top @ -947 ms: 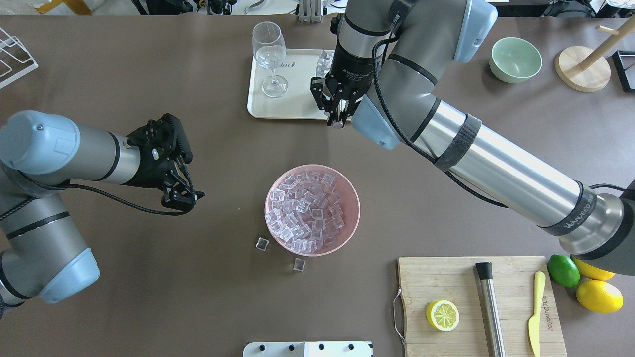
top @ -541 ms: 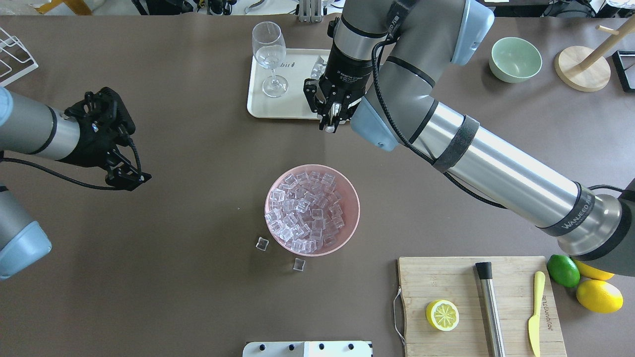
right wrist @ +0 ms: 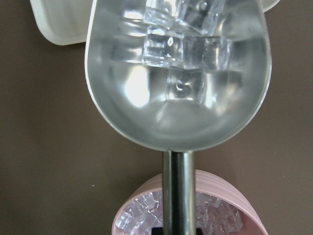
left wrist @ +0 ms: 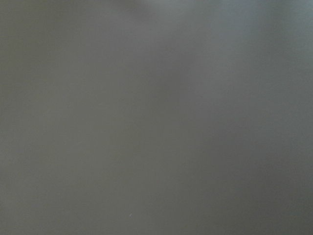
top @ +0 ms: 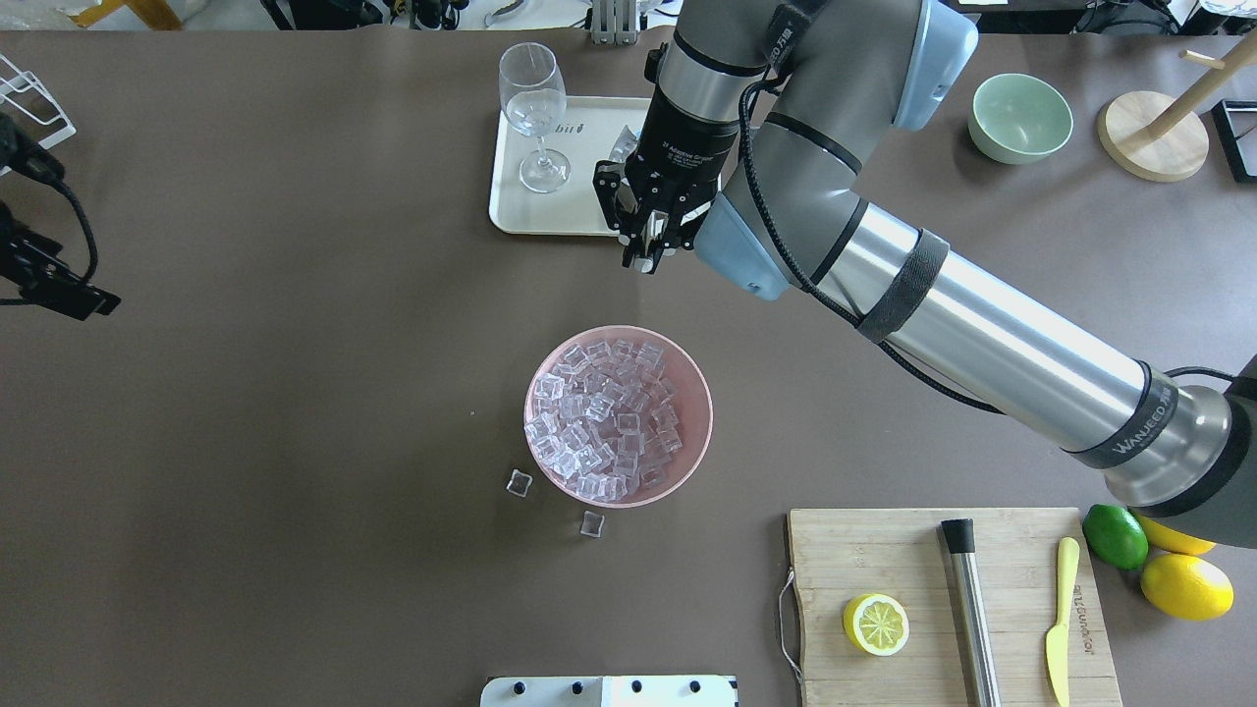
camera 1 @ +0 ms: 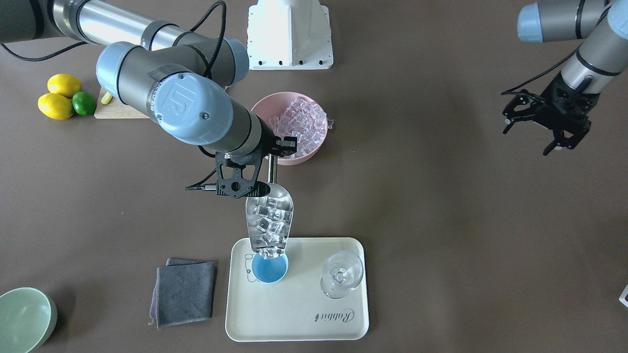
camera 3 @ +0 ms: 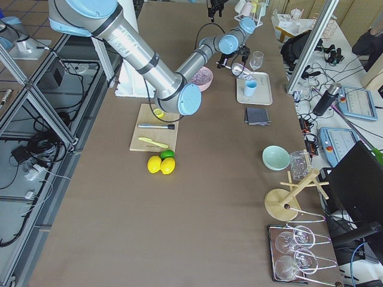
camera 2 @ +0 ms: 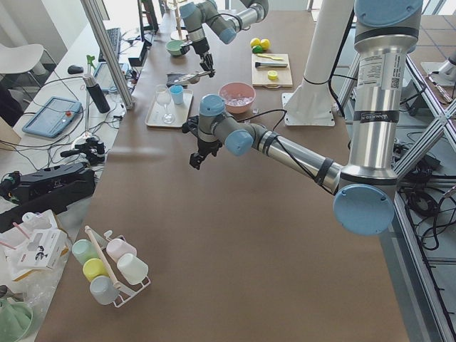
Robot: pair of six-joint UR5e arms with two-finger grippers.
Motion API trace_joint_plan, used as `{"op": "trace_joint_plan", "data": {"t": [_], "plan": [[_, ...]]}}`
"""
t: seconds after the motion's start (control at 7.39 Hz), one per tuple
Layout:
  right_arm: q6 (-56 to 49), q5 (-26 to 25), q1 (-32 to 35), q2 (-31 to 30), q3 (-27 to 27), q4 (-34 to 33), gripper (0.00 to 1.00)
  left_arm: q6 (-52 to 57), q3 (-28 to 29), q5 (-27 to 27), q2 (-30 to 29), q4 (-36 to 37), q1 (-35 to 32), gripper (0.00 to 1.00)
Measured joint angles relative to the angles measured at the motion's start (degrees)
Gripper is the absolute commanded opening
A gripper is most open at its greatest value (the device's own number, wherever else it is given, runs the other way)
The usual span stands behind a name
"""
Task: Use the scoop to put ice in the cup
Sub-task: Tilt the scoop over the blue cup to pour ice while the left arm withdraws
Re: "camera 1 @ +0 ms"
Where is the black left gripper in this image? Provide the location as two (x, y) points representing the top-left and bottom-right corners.
(501, 74), (600, 156)

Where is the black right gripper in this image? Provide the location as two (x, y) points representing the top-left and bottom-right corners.
(251, 120), (298, 158)

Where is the steel ice scoop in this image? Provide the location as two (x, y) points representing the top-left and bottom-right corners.
(245, 154), (294, 260)

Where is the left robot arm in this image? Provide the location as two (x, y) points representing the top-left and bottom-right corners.
(503, 0), (628, 155)

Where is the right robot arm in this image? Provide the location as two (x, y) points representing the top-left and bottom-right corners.
(1, 0), (297, 157)

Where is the clear ice cubes pile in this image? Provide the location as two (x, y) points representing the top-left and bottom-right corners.
(269, 97), (334, 159)

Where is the light blue cup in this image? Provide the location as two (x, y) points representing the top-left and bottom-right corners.
(251, 254), (289, 283)

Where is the pink bowl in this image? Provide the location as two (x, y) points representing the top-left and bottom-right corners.
(253, 92), (333, 165)

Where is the clear wine glass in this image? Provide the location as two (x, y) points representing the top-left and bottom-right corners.
(320, 250), (364, 299)

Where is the bamboo cutting board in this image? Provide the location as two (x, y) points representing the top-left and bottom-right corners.
(94, 87), (148, 119)

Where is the cream rabbit tray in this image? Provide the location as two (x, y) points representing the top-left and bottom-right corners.
(226, 237), (369, 342)

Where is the yellow plastic knife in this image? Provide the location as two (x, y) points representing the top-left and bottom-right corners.
(101, 92), (113, 105)

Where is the grey folded cloth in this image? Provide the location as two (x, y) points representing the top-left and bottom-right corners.
(149, 257), (217, 330)

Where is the green lime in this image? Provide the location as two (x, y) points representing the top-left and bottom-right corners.
(72, 91), (97, 116)

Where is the yellow lemon near lime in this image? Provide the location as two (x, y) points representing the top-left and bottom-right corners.
(47, 74), (82, 99)

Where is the yellow lemon outer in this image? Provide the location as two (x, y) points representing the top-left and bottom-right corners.
(37, 93), (75, 120)

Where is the green ceramic bowl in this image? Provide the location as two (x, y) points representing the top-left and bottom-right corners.
(0, 287), (57, 353)

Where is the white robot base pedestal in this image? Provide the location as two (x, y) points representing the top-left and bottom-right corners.
(247, 0), (334, 70)

